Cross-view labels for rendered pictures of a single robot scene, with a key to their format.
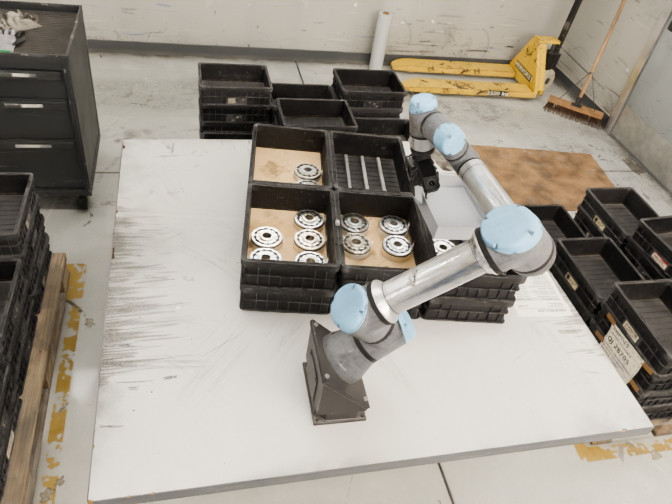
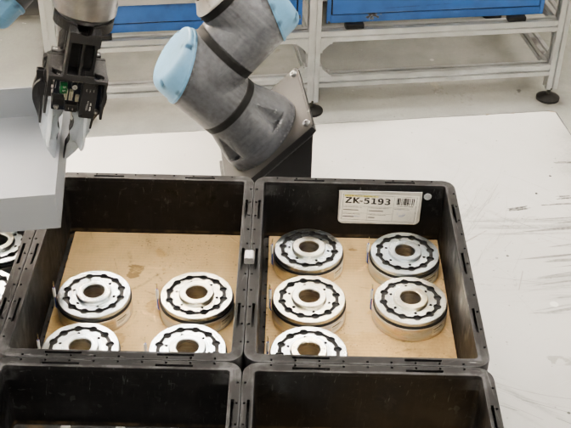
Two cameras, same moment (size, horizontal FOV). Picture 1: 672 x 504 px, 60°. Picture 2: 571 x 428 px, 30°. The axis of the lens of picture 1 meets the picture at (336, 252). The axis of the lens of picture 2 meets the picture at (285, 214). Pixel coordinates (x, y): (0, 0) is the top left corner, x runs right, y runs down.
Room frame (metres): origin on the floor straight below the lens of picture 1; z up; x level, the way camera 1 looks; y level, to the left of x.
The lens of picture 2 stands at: (2.59, 0.26, 1.83)
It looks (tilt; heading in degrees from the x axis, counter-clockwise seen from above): 36 degrees down; 190
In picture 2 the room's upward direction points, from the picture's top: 1 degrees clockwise
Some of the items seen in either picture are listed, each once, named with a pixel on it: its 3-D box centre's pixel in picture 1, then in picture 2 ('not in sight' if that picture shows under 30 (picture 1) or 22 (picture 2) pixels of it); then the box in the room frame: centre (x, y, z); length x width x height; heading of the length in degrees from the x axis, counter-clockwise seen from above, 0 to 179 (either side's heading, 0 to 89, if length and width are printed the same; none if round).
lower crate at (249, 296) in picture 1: (286, 260); not in sight; (1.46, 0.16, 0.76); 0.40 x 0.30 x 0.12; 10
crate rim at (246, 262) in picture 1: (291, 224); (359, 267); (1.46, 0.16, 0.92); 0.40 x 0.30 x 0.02; 10
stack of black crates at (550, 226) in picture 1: (546, 244); not in sight; (2.49, -1.09, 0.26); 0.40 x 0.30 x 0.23; 19
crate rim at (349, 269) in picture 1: (381, 231); (138, 262); (1.51, -0.14, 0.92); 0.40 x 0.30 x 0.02; 10
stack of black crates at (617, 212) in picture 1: (614, 234); not in sight; (2.62, -1.47, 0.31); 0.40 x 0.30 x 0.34; 19
